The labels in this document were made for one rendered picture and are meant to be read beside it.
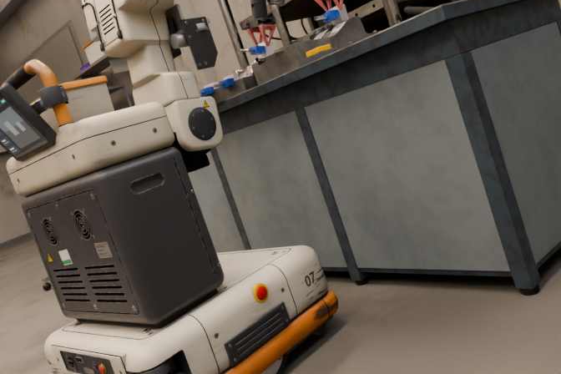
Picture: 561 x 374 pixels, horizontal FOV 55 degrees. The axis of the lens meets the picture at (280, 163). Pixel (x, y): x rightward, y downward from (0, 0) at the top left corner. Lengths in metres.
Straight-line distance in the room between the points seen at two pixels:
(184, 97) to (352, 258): 0.82
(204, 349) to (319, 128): 0.86
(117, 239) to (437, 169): 0.89
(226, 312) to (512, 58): 1.06
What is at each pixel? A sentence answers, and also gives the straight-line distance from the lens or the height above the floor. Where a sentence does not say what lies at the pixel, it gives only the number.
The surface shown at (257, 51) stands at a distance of 2.01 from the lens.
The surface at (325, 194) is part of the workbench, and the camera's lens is 1.95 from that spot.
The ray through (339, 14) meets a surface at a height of 0.93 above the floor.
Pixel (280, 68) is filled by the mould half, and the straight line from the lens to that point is 1.97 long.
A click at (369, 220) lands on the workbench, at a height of 0.24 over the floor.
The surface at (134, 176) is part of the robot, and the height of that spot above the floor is 0.65.
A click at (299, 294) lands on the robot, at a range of 1.59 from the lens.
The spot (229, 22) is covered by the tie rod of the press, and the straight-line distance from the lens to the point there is 3.41.
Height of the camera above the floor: 0.67
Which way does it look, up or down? 5 degrees down
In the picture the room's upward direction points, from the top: 19 degrees counter-clockwise
